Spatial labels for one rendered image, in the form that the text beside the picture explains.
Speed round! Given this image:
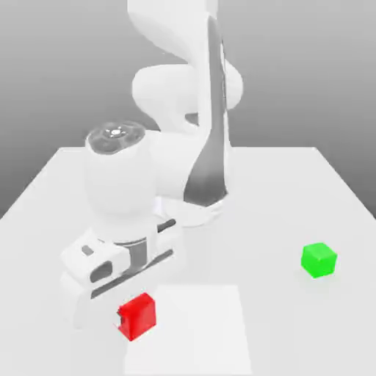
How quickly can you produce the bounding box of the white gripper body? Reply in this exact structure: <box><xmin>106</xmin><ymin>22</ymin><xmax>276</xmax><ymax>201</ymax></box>
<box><xmin>59</xmin><ymin>227</ymin><xmax>187</xmax><ymax>307</ymax></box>

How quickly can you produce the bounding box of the small red cube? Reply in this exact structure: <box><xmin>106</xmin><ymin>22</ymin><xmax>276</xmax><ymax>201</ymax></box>
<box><xmin>113</xmin><ymin>292</ymin><xmax>157</xmax><ymax>342</ymax></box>

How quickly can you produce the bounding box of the small green cube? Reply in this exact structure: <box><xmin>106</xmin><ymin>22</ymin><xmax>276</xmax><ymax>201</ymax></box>
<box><xmin>300</xmin><ymin>242</ymin><xmax>338</xmax><ymax>279</ymax></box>

